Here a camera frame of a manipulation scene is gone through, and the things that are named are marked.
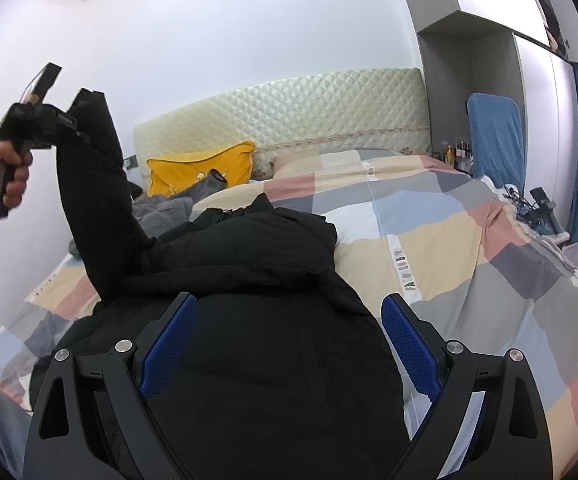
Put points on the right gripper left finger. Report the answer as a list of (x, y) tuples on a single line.
[(66, 440)]

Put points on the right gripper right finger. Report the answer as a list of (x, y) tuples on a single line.
[(510, 440)]

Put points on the black puffer jacket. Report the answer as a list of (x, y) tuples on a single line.
[(286, 374)]

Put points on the person's blue jeans leg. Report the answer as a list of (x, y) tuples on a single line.
[(15, 424)]

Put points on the yellow pillow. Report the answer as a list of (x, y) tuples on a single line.
[(174, 173)]

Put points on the grey fleece garment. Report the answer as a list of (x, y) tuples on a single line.
[(158, 213)]

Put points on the patchwork checked duvet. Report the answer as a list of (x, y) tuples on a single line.
[(456, 253)]

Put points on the bottles on side shelf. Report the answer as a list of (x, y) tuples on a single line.
[(459, 155)]

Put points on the pink patterned pillow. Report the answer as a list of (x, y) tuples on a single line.
[(294, 159)]

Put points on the cream quilted headboard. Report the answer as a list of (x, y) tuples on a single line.
[(377, 108)]

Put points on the grey wardrobe cabinet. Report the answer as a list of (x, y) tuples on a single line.
[(522, 49)]

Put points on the wall power socket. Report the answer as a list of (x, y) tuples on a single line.
[(130, 163)]

